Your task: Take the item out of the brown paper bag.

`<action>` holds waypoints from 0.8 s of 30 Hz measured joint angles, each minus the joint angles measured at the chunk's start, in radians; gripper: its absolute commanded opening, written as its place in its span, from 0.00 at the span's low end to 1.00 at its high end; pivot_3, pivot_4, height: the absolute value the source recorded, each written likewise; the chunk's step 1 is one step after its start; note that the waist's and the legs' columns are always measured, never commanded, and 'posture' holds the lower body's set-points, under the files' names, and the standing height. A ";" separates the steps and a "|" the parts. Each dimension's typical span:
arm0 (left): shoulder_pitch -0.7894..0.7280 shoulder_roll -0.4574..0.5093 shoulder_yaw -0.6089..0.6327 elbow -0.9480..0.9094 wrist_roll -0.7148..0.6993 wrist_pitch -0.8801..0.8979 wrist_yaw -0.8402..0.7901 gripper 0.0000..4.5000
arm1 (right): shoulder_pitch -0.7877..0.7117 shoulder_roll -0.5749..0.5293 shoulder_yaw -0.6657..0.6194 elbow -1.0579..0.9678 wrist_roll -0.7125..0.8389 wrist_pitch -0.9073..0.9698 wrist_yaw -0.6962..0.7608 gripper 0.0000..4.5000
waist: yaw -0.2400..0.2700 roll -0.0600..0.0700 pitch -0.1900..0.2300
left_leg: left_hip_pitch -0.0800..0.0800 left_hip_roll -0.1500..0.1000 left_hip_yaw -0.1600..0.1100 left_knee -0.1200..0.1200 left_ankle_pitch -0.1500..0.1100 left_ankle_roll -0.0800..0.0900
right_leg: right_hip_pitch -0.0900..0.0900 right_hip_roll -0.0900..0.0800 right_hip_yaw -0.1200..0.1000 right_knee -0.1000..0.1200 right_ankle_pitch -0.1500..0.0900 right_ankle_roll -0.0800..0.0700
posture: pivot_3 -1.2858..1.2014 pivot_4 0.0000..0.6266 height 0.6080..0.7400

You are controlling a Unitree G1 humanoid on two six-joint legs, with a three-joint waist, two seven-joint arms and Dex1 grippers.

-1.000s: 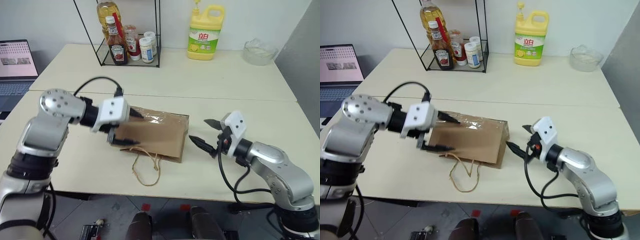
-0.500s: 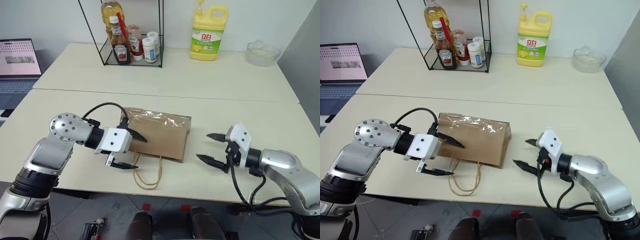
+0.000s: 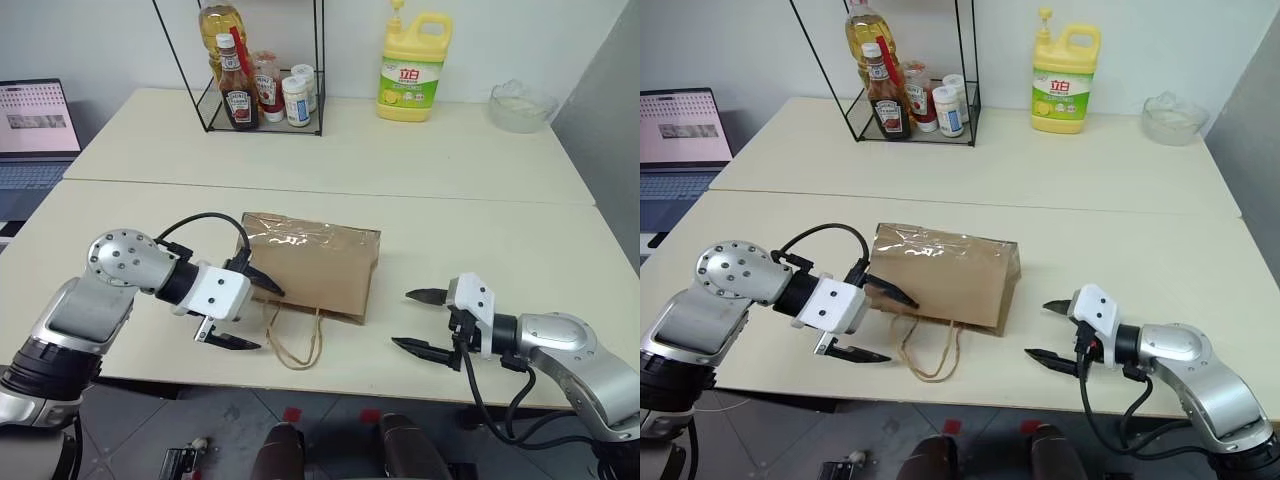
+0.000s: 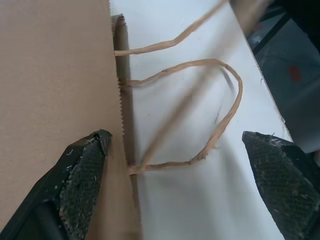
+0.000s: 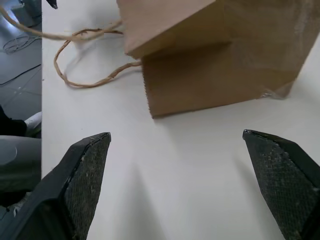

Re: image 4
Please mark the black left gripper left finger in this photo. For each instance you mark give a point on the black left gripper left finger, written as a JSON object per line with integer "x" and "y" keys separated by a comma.
{"x": 75, "y": 180}

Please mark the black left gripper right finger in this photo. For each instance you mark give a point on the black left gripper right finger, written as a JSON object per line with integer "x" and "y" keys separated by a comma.
{"x": 277, "y": 180}

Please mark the brown paper bag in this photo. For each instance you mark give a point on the brown paper bag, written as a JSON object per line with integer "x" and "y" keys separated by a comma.
{"x": 57, "y": 82}

